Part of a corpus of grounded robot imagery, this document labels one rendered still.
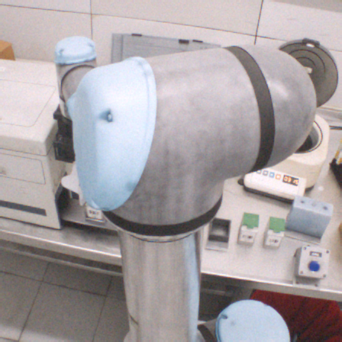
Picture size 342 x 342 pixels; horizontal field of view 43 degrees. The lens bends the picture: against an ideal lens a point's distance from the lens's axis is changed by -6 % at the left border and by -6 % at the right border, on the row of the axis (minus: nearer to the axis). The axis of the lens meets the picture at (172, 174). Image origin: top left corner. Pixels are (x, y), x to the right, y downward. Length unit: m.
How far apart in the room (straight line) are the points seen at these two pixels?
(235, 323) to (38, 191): 0.57
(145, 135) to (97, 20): 1.18
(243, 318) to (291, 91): 0.40
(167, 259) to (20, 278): 1.74
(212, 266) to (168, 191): 0.74
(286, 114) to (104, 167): 0.15
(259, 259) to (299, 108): 0.77
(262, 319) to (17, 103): 0.69
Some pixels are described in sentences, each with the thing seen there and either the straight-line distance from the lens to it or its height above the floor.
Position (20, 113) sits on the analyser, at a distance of 1.01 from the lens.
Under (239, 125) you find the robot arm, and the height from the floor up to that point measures 1.56.
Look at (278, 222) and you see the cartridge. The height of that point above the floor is 0.94.
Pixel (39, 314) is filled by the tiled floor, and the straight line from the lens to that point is 2.03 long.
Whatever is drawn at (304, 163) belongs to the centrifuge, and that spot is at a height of 0.98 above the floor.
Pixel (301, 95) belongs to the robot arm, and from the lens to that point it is 0.39.
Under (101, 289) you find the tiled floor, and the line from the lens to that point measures 2.05.
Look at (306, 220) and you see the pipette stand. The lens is 1.15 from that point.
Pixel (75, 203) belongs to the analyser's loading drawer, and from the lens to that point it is 1.15.
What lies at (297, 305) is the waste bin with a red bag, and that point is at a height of 0.31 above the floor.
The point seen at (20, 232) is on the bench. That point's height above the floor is 0.87.
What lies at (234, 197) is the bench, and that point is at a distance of 1.23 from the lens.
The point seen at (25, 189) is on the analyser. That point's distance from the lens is 1.07.
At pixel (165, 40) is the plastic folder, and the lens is 1.44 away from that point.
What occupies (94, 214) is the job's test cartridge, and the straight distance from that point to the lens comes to 1.09.
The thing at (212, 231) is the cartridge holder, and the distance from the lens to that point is 1.13.
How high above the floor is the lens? 1.78
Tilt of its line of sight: 46 degrees down
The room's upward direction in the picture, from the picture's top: 5 degrees clockwise
